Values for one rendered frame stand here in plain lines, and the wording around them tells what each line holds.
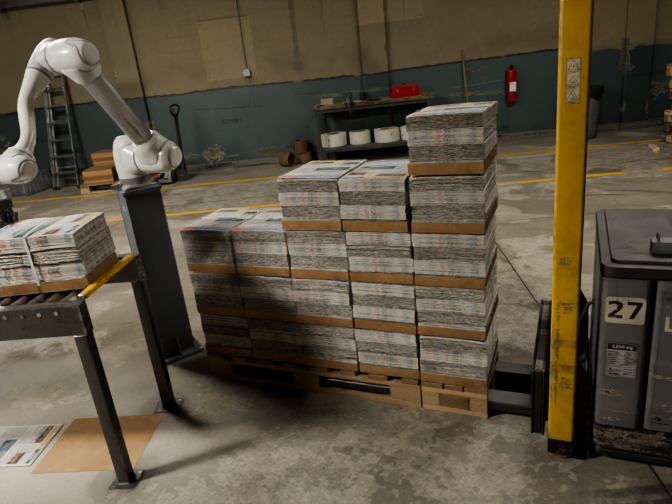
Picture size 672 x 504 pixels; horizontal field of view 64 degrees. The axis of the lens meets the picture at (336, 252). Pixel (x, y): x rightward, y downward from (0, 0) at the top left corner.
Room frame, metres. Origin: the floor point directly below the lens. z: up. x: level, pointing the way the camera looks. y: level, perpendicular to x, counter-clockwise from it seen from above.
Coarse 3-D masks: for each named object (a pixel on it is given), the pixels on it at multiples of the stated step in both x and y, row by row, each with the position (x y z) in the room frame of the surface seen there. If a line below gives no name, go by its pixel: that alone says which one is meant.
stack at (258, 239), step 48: (192, 240) 2.50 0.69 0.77; (240, 240) 2.39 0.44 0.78; (288, 240) 2.29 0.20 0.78; (336, 240) 2.19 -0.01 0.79; (384, 240) 2.10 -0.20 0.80; (240, 288) 2.42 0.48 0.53; (288, 288) 2.29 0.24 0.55; (336, 288) 2.19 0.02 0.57; (384, 288) 2.10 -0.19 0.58; (240, 336) 2.44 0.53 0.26; (288, 336) 2.32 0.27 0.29; (336, 336) 2.21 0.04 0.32; (384, 336) 2.11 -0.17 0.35; (288, 384) 2.33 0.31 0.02; (384, 384) 2.11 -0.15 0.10
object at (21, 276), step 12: (12, 228) 2.07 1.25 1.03; (24, 228) 2.05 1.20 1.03; (0, 240) 1.92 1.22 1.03; (12, 240) 1.92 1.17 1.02; (0, 252) 1.92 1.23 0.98; (12, 252) 1.91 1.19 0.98; (0, 264) 1.92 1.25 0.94; (12, 264) 1.92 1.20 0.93; (0, 276) 1.92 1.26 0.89; (12, 276) 1.92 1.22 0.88; (24, 276) 1.92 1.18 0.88
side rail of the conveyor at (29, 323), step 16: (32, 304) 1.82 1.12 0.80; (48, 304) 1.80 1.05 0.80; (64, 304) 1.79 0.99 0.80; (80, 304) 1.78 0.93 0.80; (0, 320) 1.79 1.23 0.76; (16, 320) 1.79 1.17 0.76; (32, 320) 1.78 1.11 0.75; (48, 320) 1.78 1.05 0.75; (64, 320) 1.77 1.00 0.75; (80, 320) 1.76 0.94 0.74; (0, 336) 1.79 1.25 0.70; (16, 336) 1.79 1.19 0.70; (32, 336) 1.78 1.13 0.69; (48, 336) 1.78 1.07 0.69; (64, 336) 1.77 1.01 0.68
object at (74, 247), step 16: (64, 224) 2.04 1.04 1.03; (80, 224) 2.01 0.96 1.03; (96, 224) 2.11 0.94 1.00; (48, 240) 1.91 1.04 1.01; (64, 240) 1.91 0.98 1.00; (80, 240) 1.95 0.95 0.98; (96, 240) 2.05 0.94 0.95; (112, 240) 2.19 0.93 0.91; (48, 256) 1.91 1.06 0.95; (64, 256) 1.91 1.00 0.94; (80, 256) 1.91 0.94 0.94; (96, 256) 2.02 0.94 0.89; (48, 272) 1.92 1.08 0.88; (64, 272) 1.91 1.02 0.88; (80, 272) 1.91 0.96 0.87
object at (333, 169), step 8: (336, 160) 2.57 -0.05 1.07; (344, 160) 2.54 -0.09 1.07; (352, 160) 2.52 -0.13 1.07; (360, 160) 2.50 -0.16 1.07; (304, 168) 2.45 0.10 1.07; (312, 168) 2.43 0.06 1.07; (320, 168) 2.41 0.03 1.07; (328, 168) 2.39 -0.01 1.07; (336, 168) 2.36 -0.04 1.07; (344, 168) 2.34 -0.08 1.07; (352, 168) 2.34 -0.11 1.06; (280, 176) 2.31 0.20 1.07; (288, 176) 2.30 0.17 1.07; (296, 176) 2.28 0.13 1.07; (304, 176) 2.26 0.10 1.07; (312, 176) 2.24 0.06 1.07; (320, 176) 2.23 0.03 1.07; (328, 176) 2.21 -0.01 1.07; (336, 176) 2.19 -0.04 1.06
